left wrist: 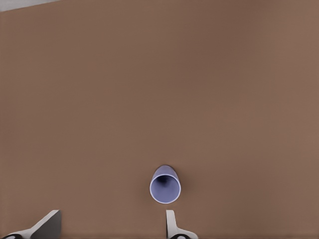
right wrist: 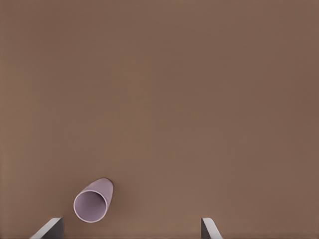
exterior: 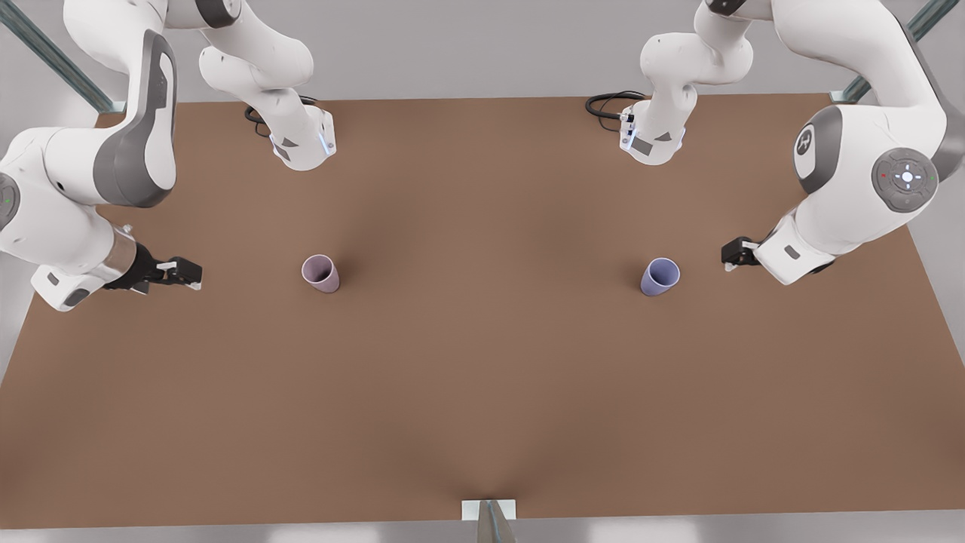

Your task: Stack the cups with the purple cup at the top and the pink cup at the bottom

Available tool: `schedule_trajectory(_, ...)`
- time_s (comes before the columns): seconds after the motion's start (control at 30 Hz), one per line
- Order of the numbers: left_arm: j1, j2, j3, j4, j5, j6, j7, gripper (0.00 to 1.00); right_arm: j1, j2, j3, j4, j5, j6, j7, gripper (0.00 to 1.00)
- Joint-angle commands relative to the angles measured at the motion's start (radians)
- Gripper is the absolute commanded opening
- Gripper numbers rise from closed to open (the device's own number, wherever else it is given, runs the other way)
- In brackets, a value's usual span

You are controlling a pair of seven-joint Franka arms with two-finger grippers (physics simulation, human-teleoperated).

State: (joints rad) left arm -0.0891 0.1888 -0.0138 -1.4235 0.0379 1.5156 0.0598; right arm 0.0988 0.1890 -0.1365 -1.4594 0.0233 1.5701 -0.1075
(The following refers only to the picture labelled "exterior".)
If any silver frame post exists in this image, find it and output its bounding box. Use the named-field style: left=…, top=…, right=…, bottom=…
left=0, top=0, right=126, bottom=115
left=830, top=0, right=961, bottom=104
left=461, top=499, right=518, bottom=543

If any purple cup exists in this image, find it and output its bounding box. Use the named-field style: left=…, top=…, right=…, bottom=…
left=641, top=257, right=681, bottom=297

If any pink cup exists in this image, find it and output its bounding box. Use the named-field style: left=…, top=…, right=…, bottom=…
left=302, top=254, right=340, bottom=294

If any black cable loop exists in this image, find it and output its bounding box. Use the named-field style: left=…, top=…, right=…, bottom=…
left=244, top=96, right=318, bottom=139
left=585, top=91, right=651, bottom=135

